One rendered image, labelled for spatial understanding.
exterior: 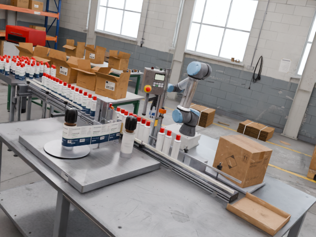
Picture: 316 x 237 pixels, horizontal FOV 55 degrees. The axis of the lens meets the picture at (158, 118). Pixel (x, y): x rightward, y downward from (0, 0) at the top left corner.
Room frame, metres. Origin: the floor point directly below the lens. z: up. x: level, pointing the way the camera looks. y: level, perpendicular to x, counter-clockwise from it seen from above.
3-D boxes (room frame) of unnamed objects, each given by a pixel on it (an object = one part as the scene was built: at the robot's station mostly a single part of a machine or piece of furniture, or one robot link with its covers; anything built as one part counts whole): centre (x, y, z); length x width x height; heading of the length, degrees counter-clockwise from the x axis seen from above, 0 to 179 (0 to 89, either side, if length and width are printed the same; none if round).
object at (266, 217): (1.66, -0.71, 0.85); 0.30 x 0.26 x 0.04; 51
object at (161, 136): (2.20, -0.05, 0.98); 0.05 x 0.05 x 0.20
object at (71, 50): (7.22, 2.22, 0.97); 0.51 x 0.36 x 0.37; 154
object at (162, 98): (2.43, 0.00, 1.16); 0.04 x 0.04 x 0.67; 51
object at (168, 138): (2.16, -0.10, 0.98); 0.05 x 0.05 x 0.20
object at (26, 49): (4.98, 2.22, 0.97); 0.45 x 0.40 x 0.37; 153
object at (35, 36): (7.17, 3.38, 0.61); 0.70 x 0.60 x 1.22; 72
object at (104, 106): (2.49, 0.45, 1.01); 0.14 x 0.13 x 0.26; 51
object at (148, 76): (2.43, 0.09, 1.38); 0.17 x 0.10 x 0.19; 106
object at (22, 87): (3.43, 1.64, 0.71); 0.15 x 0.12 x 0.34; 141
